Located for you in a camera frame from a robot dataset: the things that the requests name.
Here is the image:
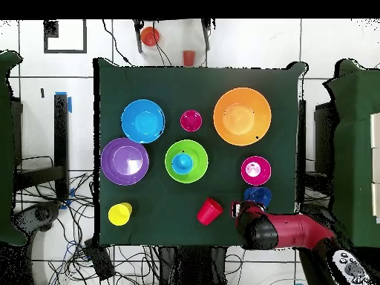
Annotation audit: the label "small dark blue bowl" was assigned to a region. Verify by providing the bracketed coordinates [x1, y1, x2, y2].
[243, 186, 272, 209]

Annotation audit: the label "tall red cup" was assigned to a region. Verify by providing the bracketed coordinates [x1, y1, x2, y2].
[196, 197, 224, 226]

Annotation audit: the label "green bowl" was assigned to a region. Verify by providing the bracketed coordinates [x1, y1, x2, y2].
[164, 139, 209, 184]

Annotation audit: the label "light blue cup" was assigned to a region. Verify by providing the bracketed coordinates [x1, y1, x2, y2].
[171, 152, 194, 175]

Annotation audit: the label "purple bowl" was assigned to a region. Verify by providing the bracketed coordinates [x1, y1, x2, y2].
[100, 137, 150, 186]

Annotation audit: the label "small crimson bowl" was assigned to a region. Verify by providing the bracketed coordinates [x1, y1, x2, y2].
[240, 155, 272, 187]

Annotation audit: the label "large orange bowl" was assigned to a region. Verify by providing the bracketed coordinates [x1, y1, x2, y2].
[212, 87, 272, 147]

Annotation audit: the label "short crimson cup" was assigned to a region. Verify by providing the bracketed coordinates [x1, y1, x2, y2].
[180, 109, 203, 133]

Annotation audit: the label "green cloth covered table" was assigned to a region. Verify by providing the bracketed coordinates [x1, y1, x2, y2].
[0, 50, 28, 247]
[322, 58, 380, 254]

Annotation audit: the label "yellow cup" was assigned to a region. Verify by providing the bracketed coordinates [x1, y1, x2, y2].
[108, 202, 134, 227]

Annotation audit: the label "dark green tablecloth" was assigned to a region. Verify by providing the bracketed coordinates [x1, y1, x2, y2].
[93, 57, 307, 247]

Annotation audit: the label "light blue bowl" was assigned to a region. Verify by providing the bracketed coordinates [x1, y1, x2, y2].
[120, 99, 166, 144]

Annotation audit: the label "white boxes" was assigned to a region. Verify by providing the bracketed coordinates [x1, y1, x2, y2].
[370, 112, 380, 224]

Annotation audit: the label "black power box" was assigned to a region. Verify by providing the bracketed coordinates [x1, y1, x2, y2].
[83, 238, 116, 282]

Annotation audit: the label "orange-red cup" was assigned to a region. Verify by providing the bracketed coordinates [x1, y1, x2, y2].
[183, 50, 196, 67]

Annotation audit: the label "small orange bowl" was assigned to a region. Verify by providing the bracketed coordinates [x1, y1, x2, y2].
[140, 26, 161, 48]

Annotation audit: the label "blue tape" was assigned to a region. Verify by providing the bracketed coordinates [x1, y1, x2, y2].
[55, 91, 73, 114]

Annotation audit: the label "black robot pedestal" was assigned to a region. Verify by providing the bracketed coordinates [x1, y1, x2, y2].
[158, 245, 229, 285]

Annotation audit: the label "black metal table frame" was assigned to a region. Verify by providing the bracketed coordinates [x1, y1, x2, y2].
[13, 93, 71, 200]
[297, 99, 339, 198]

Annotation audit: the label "tangle of cables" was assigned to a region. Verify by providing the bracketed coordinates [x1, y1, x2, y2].
[14, 155, 161, 285]

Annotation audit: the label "black square frame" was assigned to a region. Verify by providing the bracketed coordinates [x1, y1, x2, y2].
[43, 19, 88, 55]

